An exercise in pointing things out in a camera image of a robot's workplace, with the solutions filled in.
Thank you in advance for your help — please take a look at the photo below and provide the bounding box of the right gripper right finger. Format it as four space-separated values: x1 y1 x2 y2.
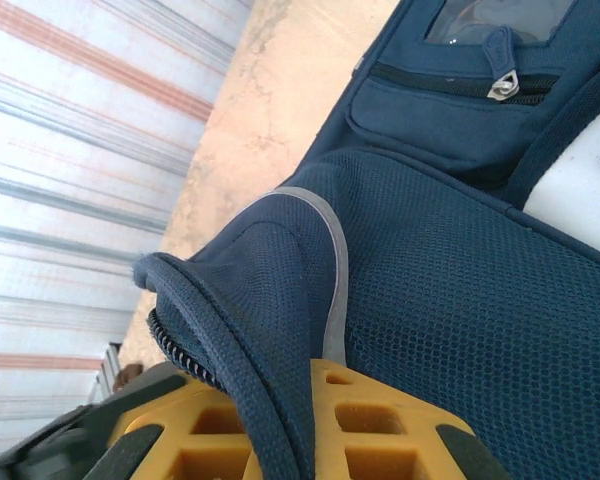
309 357 511 480

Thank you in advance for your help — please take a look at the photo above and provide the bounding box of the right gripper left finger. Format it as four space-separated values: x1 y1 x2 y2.
82 374 261 480

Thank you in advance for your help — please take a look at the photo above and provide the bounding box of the navy blue backpack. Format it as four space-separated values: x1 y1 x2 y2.
129 0 600 480

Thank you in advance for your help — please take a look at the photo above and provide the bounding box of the aluminium table edge frame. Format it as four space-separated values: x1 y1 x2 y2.
87 342 122 406

